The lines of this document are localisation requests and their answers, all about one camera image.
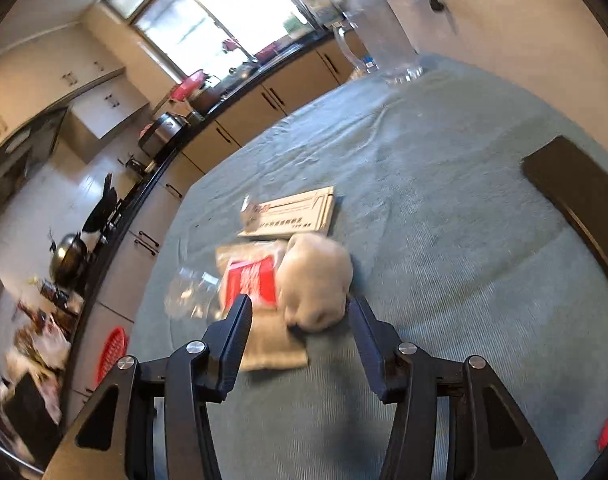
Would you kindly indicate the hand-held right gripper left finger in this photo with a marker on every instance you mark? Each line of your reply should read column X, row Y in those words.
column 236, row 350

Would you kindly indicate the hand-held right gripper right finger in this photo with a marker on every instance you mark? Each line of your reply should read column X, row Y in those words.
column 371, row 360

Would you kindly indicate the clear plastic wrapper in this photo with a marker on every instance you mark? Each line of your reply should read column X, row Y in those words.
column 191, row 292

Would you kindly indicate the beige packet with red label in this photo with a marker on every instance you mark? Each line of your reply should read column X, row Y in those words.
column 249, row 275

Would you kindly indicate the red plastic basket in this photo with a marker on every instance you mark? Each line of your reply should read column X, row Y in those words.
column 113, row 355

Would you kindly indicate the white medicine box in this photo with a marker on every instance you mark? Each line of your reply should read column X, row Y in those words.
column 289, row 212

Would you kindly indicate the grey-blue tablecloth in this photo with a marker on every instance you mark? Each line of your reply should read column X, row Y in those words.
column 433, row 210

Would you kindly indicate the steel wok on stove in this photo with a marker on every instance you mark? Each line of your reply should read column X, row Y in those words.
column 69, row 260

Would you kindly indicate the black wok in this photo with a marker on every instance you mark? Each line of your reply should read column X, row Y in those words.
column 101, row 210

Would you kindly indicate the pile of plastic bags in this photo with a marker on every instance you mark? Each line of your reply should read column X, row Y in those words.
column 39, row 345

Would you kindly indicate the black box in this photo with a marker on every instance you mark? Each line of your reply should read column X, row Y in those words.
column 31, row 415

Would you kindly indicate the black kitchen countertop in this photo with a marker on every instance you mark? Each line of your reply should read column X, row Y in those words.
column 194, row 125

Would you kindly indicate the steel rice cooker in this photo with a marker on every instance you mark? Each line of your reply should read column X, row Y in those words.
column 161, row 132

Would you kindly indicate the beige lower kitchen cabinets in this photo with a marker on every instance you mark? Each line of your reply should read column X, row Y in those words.
column 244, row 110

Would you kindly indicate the brown cooking pot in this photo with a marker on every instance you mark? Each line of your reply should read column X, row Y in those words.
column 206, row 99

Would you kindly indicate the black chair back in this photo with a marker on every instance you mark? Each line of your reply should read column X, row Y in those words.
column 578, row 195

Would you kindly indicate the red colander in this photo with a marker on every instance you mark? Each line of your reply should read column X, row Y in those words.
column 189, row 85

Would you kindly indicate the range hood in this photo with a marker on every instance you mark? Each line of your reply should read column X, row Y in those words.
column 19, row 165

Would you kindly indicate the dark red container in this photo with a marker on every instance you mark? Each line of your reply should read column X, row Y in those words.
column 266, row 52

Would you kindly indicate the beige upper cabinet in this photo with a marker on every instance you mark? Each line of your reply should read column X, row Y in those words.
column 84, row 90

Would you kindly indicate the glass pitcher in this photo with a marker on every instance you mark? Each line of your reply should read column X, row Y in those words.
column 383, row 35

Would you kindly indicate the kitchen window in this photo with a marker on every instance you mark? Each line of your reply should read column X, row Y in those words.
column 209, row 15

